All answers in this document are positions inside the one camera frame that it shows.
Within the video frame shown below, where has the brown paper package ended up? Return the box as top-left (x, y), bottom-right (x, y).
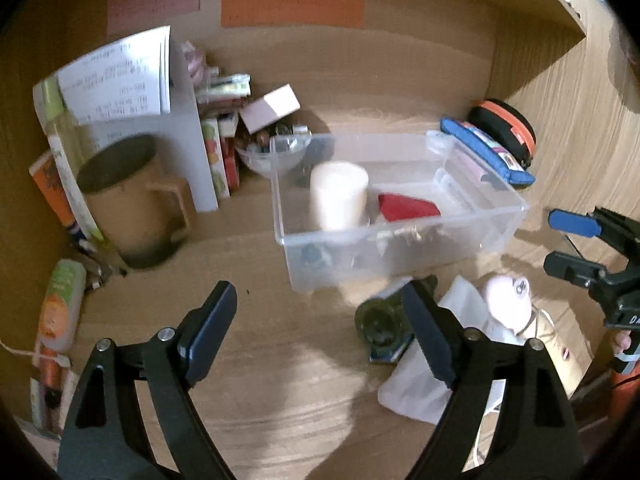
top-left (522, 309), bottom-right (594, 397)

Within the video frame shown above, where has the small glass bowl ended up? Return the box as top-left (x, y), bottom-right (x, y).
top-left (235, 127), bottom-right (313, 178)

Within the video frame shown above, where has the red small carton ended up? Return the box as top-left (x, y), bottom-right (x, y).
top-left (220, 112), bottom-right (242, 192)

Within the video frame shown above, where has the orange packet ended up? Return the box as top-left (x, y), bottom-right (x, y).
top-left (30, 355), bottom-right (72, 432)

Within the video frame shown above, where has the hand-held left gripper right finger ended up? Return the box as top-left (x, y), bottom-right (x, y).
top-left (400, 280), bottom-right (586, 480)

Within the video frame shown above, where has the white printed receipt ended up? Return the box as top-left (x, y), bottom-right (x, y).
top-left (57, 27), bottom-right (172, 126)

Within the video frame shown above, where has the white cylindrical cup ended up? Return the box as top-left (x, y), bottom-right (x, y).
top-left (309, 161), bottom-right (371, 232)

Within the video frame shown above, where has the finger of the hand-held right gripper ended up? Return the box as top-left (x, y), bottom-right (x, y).
top-left (543, 251), bottom-right (610, 289)
top-left (547, 206), bottom-right (640, 267)

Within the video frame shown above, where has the orange sticky note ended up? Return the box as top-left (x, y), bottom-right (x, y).
top-left (220, 0), bottom-right (366, 29)

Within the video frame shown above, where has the red cloth pouch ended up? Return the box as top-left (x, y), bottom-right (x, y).
top-left (377, 193), bottom-right (442, 222)

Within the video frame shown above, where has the wooden desktop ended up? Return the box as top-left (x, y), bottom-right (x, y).
top-left (20, 35), bottom-right (640, 480)

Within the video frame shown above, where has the pink and white small box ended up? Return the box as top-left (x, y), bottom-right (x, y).
top-left (239, 84), bottom-right (302, 135)

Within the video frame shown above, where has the blue pencil case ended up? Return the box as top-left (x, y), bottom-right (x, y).
top-left (440, 117), bottom-right (535, 187)

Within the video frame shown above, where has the green and white book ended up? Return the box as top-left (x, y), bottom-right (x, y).
top-left (32, 75), bottom-right (107, 242)

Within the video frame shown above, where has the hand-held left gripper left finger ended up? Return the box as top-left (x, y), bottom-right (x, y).
top-left (57, 281), bottom-right (238, 480)

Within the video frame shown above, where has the white plastic bag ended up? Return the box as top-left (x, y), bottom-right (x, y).
top-left (377, 275), bottom-right (507, 423)

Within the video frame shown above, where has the orange and green tube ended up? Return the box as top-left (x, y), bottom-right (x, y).
top-left (35, 259), bottom-right (87, 362)

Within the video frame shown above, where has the clear plastic storage box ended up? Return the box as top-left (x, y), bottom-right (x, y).
top-left (270, 130), bottom-right (530, 295)

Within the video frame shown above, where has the white and green tube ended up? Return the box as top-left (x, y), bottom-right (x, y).
top-left (195, 72), bottom-right (252, 106)

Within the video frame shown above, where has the white cable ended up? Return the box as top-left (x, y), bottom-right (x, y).
top-left (0, 337), bottom-right (67, 367)

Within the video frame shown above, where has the dark green glass jar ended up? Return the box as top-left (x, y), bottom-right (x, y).
top-left (355, 275), bottom-right (438, 363)

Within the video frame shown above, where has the pink sticky note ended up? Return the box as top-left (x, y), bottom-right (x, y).
top-left (107, 0), bottom-right (202, 36)

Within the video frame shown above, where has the orange book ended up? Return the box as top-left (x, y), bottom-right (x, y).
top-left (28, 150), bottom-right (96, 257)

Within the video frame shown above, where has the pink striped packet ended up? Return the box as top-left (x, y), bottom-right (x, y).
top-left (180, 41), bottom-right (209, 81)

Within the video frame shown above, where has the black and orange round case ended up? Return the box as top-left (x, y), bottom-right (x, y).
top-left (467, 99), bottom-right (537, 168)

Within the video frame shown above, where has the brown mug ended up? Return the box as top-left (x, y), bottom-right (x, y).
top-left (75, 134), bottom-right (193, 268)

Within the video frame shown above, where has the fruit print carton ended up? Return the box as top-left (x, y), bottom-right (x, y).
top-left (200, 117), bottom-right (232, 200)

